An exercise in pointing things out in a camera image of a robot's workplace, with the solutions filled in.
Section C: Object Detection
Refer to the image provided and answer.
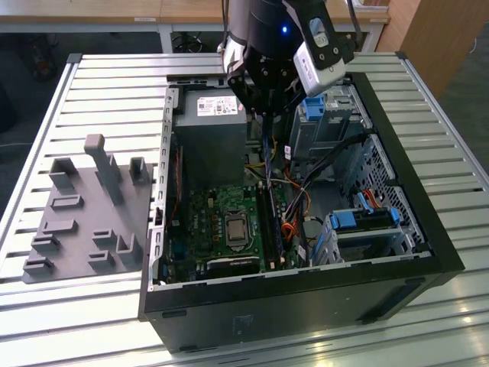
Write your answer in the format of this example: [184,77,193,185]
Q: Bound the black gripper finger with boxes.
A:
[227,70,267,116]
[272,77,307,115]

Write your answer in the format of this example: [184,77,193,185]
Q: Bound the black RAM slot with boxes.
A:
[263,183,282,267]
[258,182,277,269]
[254,182,271,269]
[269,183,287,265]

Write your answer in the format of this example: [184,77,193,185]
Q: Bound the blue drive latch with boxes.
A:
[300,95,326,122]

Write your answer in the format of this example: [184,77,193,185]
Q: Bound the metal optical drive cage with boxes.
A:
[288,84,374,180]

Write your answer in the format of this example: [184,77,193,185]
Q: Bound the grey power supply unit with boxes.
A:
[173,91,249,189]

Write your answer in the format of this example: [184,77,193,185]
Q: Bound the black CPU socket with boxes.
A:
[223,211,252,252]

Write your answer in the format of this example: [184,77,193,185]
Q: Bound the round grey speaker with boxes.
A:
[305,216,326,240]

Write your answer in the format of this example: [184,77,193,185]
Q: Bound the black case fan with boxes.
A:
[167,132,192,234]

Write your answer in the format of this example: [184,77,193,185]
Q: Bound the blue disk carrier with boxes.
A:
[329,208,401,233]

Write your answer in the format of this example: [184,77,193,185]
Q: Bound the silver CPU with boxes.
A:
[227,219,248,245]

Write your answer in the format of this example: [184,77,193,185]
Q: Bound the metal socket cover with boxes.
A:
[224,213,251,252]

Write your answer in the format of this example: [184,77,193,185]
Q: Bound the wooden cabinet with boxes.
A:
[376,0,489,100]

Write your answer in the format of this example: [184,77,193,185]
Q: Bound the green motherboard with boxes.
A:
[160,183,306,286]

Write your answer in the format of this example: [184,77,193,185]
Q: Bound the metal disk bay cage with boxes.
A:
[309,206,435,268]

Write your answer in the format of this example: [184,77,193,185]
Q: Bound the black graphics card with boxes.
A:
[206,255,261,279]

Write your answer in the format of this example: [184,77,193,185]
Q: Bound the black open PC case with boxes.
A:
[137,70,466,355]

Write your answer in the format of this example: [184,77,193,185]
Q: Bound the grey parts rack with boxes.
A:
[22,133,156,284]

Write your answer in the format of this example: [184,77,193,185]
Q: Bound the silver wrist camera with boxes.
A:
[292,17,348,97]

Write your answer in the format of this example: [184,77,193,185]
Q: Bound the coiled black cables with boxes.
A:
[171,32,204,54]

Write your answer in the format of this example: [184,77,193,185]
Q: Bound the thick black cable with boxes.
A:
[293,133,370,192]

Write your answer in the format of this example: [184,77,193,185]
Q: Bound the black camera cable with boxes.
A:
[345,0,364,43]

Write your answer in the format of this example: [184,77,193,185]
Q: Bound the red and black twisted wire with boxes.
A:
[169,146,183,227]

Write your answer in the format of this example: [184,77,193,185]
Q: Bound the blue data wire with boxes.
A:
[357,190,375,215]

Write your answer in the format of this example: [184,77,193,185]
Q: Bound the red and orange power wires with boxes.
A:
[364,188,387,210]

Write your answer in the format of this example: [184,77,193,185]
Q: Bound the wooden desk with white frame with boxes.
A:
[0,0,393,54]

